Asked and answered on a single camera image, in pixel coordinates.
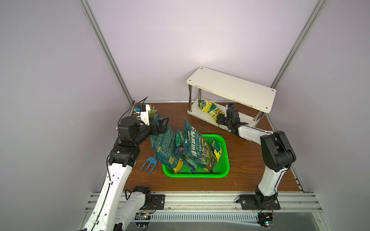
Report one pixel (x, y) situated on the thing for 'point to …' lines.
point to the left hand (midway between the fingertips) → (163, 117)
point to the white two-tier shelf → (229, 100)
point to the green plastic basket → (223, 167)
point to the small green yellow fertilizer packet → (217, 148)
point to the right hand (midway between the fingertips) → (222, 113)
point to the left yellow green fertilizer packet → (206, 106)
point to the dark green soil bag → (165, 147)
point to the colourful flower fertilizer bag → (179, 142)
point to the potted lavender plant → (152, 112)
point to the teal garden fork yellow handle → (151, 160)
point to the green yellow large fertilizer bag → (197, 147)
